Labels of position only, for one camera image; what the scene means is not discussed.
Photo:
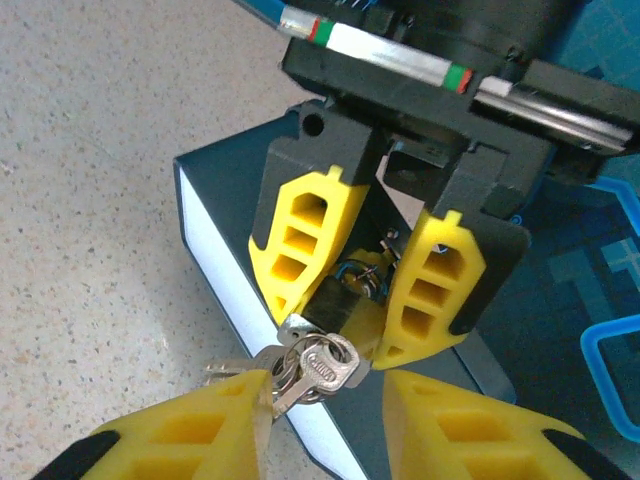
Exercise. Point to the silver key with engraved head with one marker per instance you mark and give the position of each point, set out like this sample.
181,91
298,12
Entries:
325,372

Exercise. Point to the dark padlock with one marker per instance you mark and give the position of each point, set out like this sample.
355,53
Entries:
330,300

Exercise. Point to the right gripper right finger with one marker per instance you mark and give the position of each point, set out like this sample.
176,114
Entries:
475,440

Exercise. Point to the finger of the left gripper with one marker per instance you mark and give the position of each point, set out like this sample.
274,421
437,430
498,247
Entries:
340,200
495,240

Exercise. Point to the starry night print box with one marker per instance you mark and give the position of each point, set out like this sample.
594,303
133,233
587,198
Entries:
220,160

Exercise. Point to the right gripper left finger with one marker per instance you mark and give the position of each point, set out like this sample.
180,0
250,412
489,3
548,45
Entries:
190,435

